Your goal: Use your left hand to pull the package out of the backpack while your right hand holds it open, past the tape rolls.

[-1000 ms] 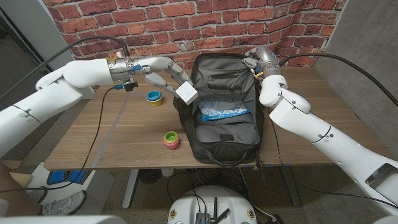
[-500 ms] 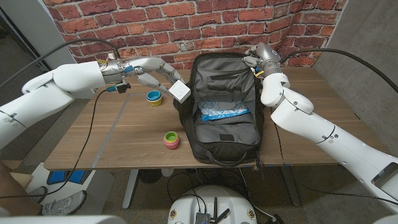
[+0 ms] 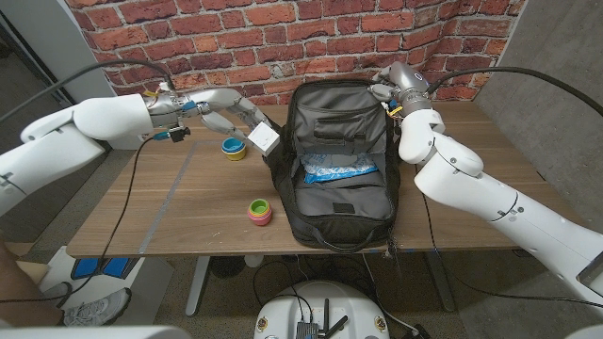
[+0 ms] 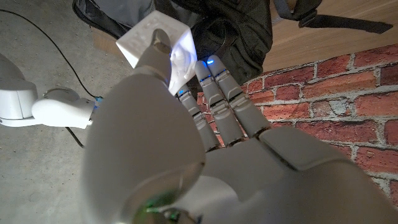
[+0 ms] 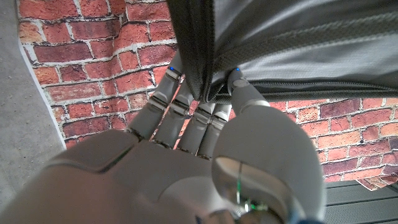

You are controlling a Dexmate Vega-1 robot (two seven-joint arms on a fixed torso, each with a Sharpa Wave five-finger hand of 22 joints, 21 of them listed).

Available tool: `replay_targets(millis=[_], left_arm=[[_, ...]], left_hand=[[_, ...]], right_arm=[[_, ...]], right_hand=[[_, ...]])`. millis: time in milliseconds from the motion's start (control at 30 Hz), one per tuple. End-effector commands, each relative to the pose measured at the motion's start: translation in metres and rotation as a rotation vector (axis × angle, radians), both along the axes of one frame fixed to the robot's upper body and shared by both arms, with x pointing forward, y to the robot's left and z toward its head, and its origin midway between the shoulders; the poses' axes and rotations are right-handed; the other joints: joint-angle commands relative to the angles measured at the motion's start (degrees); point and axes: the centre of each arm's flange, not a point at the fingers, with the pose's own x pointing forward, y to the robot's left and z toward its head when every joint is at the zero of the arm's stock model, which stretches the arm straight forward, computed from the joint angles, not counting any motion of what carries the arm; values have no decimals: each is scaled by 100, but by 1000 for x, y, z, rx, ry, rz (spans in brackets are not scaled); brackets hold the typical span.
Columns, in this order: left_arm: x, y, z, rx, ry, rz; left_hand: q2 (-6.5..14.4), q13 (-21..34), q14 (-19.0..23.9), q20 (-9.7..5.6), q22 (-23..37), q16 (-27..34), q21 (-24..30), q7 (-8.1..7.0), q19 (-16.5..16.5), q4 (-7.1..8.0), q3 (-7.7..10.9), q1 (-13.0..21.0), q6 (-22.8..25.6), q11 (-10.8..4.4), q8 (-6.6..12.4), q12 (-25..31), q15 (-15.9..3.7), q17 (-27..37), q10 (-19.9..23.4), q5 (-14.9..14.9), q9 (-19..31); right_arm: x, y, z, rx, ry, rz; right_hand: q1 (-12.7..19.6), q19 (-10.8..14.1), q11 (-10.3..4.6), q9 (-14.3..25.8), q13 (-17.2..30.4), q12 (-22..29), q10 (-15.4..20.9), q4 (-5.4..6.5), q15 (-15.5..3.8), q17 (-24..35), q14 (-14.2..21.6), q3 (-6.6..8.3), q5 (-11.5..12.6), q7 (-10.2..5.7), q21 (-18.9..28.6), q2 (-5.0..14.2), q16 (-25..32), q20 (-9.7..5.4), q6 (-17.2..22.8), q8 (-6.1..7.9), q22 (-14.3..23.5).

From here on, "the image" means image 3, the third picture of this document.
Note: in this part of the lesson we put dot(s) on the person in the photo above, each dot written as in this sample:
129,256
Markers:
23,292

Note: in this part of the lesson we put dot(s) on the black upright antenna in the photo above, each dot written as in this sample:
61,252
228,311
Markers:
326,315

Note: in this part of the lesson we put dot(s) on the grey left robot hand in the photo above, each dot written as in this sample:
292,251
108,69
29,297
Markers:
216,101

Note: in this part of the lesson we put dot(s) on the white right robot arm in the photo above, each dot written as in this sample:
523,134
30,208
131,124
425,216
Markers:
494,198

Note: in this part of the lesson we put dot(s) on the grey table leg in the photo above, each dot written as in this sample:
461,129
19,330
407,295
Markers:
440,282

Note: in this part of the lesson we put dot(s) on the grey mini computer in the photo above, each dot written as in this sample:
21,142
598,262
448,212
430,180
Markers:
306,330

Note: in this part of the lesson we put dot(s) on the blue foot pedals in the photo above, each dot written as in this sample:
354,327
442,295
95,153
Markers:
118,267

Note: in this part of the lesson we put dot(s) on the white embossed cube package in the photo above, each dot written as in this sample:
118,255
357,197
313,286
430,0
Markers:
265,139

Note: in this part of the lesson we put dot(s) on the green pink stacked cups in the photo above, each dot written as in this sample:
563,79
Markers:
259,212

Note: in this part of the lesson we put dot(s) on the white robot chest shell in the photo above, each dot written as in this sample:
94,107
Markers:
94,333

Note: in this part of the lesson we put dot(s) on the black backpack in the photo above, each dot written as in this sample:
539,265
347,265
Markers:
330,230

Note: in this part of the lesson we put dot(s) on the red brick print backdrop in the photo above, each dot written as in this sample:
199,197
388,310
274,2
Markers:
282,47

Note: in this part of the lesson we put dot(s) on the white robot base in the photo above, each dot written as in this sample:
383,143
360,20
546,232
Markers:
282,311

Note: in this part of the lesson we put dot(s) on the blue white wipes pack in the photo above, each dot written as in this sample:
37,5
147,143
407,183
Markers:
339,169

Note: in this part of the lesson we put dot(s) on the black slanted antenna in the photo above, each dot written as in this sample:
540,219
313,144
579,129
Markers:
340,324

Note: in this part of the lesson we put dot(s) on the yellow blue stacked cups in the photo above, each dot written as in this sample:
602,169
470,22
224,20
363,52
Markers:
234,151

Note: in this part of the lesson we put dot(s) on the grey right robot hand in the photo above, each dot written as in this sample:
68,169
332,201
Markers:
402,80

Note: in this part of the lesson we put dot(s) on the white table leg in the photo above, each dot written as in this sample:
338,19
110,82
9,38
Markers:
198,282

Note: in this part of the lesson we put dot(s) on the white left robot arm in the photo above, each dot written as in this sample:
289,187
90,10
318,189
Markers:
70,136

